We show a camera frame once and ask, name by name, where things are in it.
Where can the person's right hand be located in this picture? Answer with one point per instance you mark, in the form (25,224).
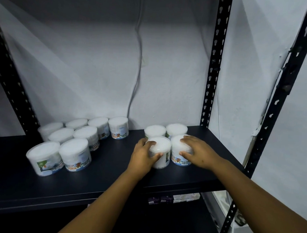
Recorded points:
(203,155)

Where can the person's left hand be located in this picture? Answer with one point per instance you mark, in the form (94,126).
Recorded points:
(139,160)

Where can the person's right thumb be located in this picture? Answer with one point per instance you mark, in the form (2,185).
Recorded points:
(185,155)

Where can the person's left thumb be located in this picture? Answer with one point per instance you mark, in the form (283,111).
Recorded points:
(155,156)

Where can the round clear cotton swab tub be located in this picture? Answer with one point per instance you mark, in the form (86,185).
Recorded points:
(176,150)
(176,130)
(155,131)
(163,148)

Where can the person's right forearm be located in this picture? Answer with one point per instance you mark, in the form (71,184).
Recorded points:
(261,201)

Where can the person's left forearm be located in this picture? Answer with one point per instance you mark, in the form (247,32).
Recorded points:
(101,204)

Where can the purple packet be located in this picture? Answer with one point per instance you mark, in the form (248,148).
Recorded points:
(160,200)

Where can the black metal shelf board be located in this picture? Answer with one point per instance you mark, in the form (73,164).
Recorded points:
(102,176)

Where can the cluster of cotton swab tubs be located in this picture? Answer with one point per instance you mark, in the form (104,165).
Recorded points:
(76,147)

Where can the black perforated shelf post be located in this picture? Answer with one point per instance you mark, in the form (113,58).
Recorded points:
(217,59)
(14,93)
(284,87)

